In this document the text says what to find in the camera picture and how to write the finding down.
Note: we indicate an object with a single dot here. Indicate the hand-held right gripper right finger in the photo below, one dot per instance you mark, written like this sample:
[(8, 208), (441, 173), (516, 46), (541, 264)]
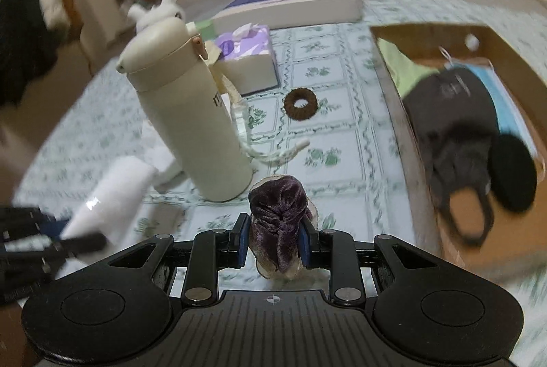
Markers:
[(304, 243)]

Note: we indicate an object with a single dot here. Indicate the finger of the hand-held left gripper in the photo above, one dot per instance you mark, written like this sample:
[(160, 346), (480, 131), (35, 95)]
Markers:
[(53, 228), (83, 243)]

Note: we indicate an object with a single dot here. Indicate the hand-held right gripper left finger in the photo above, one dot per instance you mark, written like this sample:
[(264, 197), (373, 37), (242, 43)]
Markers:
[(242, 238)]

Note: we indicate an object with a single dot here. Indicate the purple velvet scrunchie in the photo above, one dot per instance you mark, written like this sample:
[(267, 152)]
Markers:
[(277, 213)]

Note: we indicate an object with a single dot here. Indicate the brown cardboard box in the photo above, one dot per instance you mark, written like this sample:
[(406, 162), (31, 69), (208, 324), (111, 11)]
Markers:
[(466, 256)]

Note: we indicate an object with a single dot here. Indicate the grey face mask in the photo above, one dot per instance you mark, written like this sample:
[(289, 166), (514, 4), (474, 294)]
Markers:
[(448, 106)]

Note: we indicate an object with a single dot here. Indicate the light green cloth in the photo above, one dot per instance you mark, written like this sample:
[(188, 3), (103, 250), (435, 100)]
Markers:
[(401, 67)]

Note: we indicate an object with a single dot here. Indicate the black round pad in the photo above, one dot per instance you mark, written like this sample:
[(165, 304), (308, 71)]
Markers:
[(513, 174)]

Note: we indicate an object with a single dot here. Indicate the blue face mask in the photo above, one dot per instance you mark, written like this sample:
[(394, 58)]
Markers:
[(504, 102)]

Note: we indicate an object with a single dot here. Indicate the beige thermos bottle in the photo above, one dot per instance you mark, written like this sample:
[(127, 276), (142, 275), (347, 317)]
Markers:
[(192, 123)]

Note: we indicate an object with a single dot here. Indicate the purple tissue pack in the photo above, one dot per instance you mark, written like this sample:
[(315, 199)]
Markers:
[(248, 63)]

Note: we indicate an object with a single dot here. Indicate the black jacket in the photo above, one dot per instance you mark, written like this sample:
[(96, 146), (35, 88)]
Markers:
[(21, 33)]

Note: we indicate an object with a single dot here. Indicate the brown jacket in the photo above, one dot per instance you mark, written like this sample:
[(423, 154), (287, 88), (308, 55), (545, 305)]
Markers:
[(72, 3)]

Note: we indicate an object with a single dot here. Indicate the white rabbit plush toy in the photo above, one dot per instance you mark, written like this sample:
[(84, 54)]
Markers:
[(149, 14)]

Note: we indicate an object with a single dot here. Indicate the purple and white flat box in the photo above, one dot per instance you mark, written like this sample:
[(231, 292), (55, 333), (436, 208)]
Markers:
[(299, 3)]

